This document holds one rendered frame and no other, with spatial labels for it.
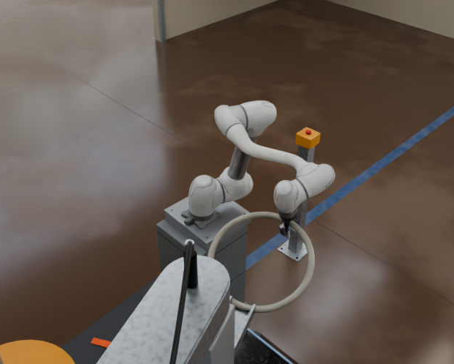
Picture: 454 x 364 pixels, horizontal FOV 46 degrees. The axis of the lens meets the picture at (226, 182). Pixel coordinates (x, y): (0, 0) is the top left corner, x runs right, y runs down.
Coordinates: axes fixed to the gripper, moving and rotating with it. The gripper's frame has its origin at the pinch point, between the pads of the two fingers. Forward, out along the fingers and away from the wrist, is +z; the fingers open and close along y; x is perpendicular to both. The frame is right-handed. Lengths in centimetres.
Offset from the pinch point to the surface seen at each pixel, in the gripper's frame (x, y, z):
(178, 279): 6, 63, -82
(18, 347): 15, 100, -142
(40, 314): -141, 106, 105
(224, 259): -42, 14, 63
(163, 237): -78, 26, 52
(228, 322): 22, 63, -66
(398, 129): -43, -252, 240
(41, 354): 20, 99, -142
